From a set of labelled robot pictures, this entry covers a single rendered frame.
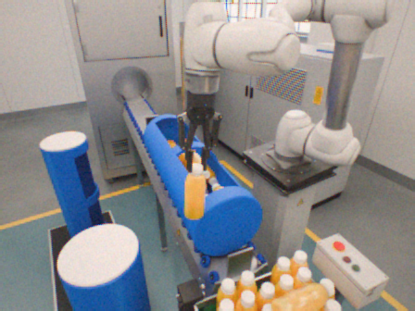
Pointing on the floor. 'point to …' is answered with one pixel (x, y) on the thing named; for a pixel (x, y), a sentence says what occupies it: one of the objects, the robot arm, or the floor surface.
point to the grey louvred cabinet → (232, 140)
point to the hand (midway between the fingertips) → (196, 159)
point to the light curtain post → (182, 66)
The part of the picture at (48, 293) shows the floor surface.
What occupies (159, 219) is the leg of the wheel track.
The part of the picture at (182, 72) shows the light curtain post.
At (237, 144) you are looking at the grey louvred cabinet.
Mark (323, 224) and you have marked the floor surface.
